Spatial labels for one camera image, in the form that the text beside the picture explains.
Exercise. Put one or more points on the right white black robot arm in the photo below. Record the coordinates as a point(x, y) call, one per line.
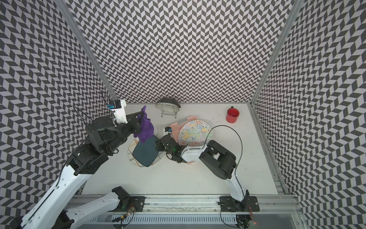
point(220, 161)

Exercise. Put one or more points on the round mirror on wire stand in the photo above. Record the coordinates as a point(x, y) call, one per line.
point(168, 106)

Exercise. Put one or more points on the aluminium front rail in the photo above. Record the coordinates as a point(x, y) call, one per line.
point(208, 204)

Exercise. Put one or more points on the dark teal square plate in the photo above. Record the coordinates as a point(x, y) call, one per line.
point(145, 153)

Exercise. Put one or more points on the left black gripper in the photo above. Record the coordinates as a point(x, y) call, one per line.
point(136, 124)

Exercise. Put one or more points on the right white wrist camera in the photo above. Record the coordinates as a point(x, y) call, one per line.
point(168, 131)

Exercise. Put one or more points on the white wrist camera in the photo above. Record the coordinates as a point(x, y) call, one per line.
point(118, 109)
point(168, 131)

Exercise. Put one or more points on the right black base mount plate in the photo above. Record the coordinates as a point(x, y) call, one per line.
point(228, 204)

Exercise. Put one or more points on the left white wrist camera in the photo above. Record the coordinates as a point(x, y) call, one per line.
point(118, 109)

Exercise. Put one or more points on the white plaid round plate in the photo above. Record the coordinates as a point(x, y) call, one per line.
point(133, 151)

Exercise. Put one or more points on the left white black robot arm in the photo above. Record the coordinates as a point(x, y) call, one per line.
point(50, 212)

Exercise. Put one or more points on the red mug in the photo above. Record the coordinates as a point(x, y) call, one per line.
point(232, 115)

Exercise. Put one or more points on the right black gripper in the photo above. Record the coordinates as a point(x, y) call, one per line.
point(166, 143)

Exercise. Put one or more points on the colourful speckled round plate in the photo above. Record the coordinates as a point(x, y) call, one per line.
point(195, 133)

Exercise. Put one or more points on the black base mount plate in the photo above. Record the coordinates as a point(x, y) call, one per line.
point(228, 204)
point(135, 203)

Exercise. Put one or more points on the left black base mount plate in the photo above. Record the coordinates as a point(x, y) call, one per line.
point(135, 203)

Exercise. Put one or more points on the purple cloth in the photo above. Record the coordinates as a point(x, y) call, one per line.
point(147, 128)

